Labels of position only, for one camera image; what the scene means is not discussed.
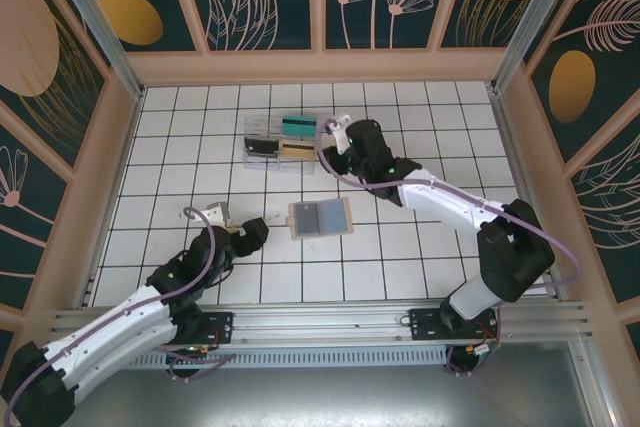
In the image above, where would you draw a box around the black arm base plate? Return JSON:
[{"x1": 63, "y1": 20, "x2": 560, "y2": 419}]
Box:
[
  {"x1": 172, "y1": 310, "x2": 236, "y2": 346},
  {"x1": 408, "y1": 307, "x2": 501, "y2": 343}
]

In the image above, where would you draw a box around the tan card holder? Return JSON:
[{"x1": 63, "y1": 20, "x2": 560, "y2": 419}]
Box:
[{"x1": 283, "y1": 198, "x2": 355, "y2": 241}]

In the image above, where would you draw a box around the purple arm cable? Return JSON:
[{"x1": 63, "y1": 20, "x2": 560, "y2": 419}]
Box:
[
  {"x1": 4, "y1": 205, "x2": 239, "y2": 421},
  {"x1": 313, "y1": 118, "x2": 584, "y2": 378}
]

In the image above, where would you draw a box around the gold card with dark stripe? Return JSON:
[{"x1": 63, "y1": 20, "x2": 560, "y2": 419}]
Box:
[{"x1": 279, "y1": 138, "x2": 316, "y2": 159}]

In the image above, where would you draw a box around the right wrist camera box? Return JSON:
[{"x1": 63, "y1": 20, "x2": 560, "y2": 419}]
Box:
[{"x1": 327, "y1": 111, "x2": 354, "y2": 155}]

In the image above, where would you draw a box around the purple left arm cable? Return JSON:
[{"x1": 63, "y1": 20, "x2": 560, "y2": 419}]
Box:
[{"x1": 4, "y1": 205, "x2": 239, "y2": 421}]

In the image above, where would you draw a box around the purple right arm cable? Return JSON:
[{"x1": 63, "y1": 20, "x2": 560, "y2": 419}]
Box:
[{"x1": 313, "y1": 118, "x2": 584, "y2": 378}]

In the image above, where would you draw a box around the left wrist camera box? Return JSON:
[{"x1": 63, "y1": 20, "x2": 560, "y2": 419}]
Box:
[{"x1": 202, "y1": 200, "x2": 231, "y2": 228}]

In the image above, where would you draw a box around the black card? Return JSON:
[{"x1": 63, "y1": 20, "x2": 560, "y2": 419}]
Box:
[{"x1": 244, "y1": 135, "x2": 280, "y2": 156}]

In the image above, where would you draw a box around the aluminium corner post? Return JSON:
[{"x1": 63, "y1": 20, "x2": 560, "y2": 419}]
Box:
[
  {"x1": 489, "y1": 0, "x2": 586, "y2": 93},
  {"x1": 39, "y1": 0, "x2": 146, "y2": 101}
]

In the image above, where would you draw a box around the aluminium front rail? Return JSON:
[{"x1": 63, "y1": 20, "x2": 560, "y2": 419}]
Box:
[{"x1": 47, "y1": 300, "x2": 594, "y2": 351}]

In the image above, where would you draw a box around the teal card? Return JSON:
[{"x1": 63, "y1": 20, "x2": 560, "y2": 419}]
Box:
[{"x1": 281, "y1": 115, "x2": 317, "y2": 137}]

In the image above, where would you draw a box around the clear acrylic card organizer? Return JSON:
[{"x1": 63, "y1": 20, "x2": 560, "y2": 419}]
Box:
[{"x1": 242, "y1": 115, "x2": 320, "y2": 177}]

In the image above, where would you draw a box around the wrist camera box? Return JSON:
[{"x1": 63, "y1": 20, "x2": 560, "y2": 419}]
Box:
[
  {"x1": 202, "y1": 200, "x2": 231, "y2": 228},
  {"x1": 327, "y1": 111, "x2": 354, "y2": 155}
]

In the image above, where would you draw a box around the grey metal sheet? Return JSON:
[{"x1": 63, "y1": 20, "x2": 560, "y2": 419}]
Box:
[{"x1": 49, "y1": 366, "x2": 616, "y2": 427}]

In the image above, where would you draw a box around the grey slotted cable duct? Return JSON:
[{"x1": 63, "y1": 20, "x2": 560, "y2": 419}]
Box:
[{"x1": 127, "y1": 346, "x2": 451, "y2": 371}]

